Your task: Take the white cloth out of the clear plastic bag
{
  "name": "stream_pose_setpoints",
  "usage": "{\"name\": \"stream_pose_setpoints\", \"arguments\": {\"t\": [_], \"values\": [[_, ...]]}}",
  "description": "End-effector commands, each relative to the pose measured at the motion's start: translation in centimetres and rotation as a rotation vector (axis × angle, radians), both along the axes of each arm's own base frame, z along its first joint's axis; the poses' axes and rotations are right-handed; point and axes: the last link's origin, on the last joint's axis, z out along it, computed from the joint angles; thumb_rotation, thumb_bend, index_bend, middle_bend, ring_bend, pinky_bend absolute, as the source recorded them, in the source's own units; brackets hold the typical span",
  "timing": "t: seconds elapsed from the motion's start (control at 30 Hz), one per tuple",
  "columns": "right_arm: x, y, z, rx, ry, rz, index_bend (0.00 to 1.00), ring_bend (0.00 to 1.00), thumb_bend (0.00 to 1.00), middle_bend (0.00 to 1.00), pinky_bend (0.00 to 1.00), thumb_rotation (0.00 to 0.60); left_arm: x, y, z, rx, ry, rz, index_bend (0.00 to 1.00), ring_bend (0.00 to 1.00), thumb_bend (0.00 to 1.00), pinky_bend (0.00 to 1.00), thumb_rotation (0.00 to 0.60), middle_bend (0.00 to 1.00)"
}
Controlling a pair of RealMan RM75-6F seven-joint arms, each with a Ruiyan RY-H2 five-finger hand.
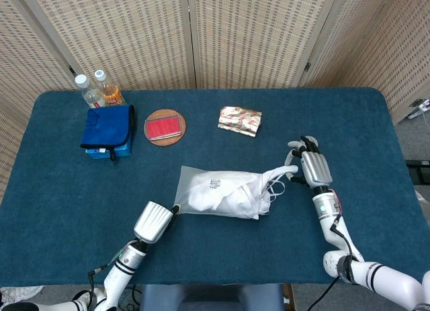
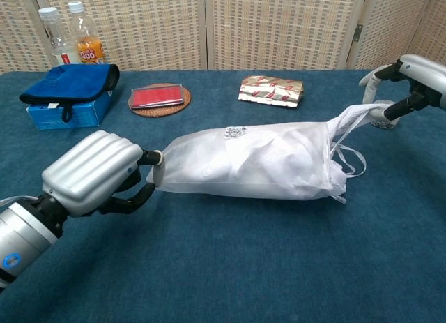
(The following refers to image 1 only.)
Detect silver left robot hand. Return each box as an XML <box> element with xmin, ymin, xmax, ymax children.
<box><xmin>133</xmin><ymin>201</ymin><xmax>181</xmax><ymax>245</ymax></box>

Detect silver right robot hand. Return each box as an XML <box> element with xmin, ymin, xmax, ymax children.
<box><xmin>284</xmin><ymin>135</ymin><xmax>334</xmax><ymax>190</ymax></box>

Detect translucent white plastic bag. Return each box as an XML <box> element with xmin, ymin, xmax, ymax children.
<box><xmin>173</xmin><ymin>165</ymin><xmax>269</xmax><ymax>221</ymax></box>

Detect white garment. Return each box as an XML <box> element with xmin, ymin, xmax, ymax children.
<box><xmin>186</xmin><ymin>165</ymin><xmax>299</xmax><ymax>221</ymax></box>

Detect blue cardboard box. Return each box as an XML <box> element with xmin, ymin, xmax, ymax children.
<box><xmin>85</xmin><ymin>136</ymin><xmax>134</xmax><ymax>160</ymax></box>

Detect red card on coaster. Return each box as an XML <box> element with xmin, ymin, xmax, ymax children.
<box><xmin>143</xmin><ymin>108</ymin><xmax>187</xmax><ymax>146</ymax></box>

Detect blue felt table cover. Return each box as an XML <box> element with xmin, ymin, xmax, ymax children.
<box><xmin>0</xmin><ymin>87</ymin><xmax>430</xmax><ymax>287</ymax></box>

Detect blue-grey chair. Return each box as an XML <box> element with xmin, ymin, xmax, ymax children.
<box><xmin>139</xmin><ymin>283</ymin><xmax>285</xmax><ymax>311</ymax></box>

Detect clear case with red insert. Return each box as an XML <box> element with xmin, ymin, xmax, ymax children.
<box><xmin>144</xmin><ymin>115</ymin><xmax>187</xmax><ymax>140</ymax></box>

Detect black floor stand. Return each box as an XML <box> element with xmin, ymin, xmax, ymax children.
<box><xmin>405</xmin><ymin>159</ymin><xmax>430</xmax><ymax>184</ymax></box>

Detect blue towel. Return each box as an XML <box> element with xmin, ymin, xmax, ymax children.
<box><xmin>79</xmin><ymin>104</ymin><xmax>136</xmax><ymax>161</ymax></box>

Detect white power strip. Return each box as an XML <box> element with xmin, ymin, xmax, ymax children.
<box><xmin>408</xmin><ymin>98</ymin><xmax>430</xmax><ymax>119</ymax></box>

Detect brown wooden board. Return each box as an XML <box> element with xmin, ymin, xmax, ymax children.
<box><xmin>282</xmin><ymin>283</ymin><xmax>296</xmax><ymax>311</ymax></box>

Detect orange juice bottle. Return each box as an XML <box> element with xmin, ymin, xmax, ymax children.
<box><xmin>93</xmin><ymin>69</ymin><xmax>127</xmax><ymax>107</ymax></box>

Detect clear water bottle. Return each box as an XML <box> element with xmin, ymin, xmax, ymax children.
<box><xmin>74</xmin><ymin>74</ymin><xmax>108</xmax><ymax>109</ymax></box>

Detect white floor cloth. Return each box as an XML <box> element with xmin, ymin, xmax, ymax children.
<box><xmin>0</xmin><ymin>285</ymin><xmax>44</xmax><ymax>307</ymax></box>

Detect woven folding screen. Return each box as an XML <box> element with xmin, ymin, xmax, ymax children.
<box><xmin>0</xmin><ymin>0</ymin><xmax>430</xmax><ymax>204</ymax></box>

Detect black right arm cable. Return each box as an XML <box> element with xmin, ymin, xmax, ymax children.
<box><xmin>307</xmin><ymin>213</ymin><xmax>362</xmax><ymax>311</ymax></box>

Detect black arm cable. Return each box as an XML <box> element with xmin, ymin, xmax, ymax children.
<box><xmin>307</xmin><ymin>213</ymin><xmax>362</xmax><ymax>311</ymax></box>
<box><xmin>85</xmin><ymin>262</ymin><xmax>118</xmax><ymax>302</ymax></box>

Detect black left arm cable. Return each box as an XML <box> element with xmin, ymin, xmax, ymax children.
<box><xmin>85</xmin><ymin>262</ymin><xmax>118</xmax><ymax>302</ymax></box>

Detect black floor cables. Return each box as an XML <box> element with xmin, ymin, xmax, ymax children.
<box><xmin>120</xmin><ymin>285</ymin><xmax>144</xmax><ymax>311</ymax></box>

